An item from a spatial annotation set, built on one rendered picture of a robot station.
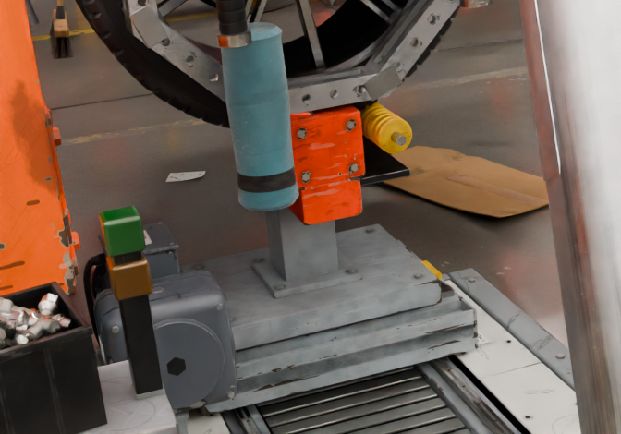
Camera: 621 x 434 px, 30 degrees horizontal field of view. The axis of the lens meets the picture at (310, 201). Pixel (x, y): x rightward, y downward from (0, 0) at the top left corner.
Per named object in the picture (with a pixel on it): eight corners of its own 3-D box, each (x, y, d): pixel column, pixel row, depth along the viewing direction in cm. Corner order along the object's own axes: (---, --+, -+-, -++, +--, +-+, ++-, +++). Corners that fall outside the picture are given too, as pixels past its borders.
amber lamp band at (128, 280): (147, 281, 126) (141, 247, 124) (153, 295, 122) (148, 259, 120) (110, 288, 124) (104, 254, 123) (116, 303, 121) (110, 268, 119)
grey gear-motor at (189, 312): (196, 369, 208) (169, 187, 196) (259, 496, 170) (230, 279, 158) (96, 393, 203) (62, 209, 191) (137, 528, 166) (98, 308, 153)
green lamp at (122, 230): (140, 238, 124) (135, 203, 122) (147, 251, 120) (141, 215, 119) (103, 246, 123) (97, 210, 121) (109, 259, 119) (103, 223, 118)
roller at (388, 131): (356, 110, 210) (353, 79, 208) (420, 154, 183) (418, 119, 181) (326, 115, 209) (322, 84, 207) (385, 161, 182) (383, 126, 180)
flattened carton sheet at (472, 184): (438, 148, 335) (438, 137, 334) (584, 192, 293) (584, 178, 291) (358, 176, 320) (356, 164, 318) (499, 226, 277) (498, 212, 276)
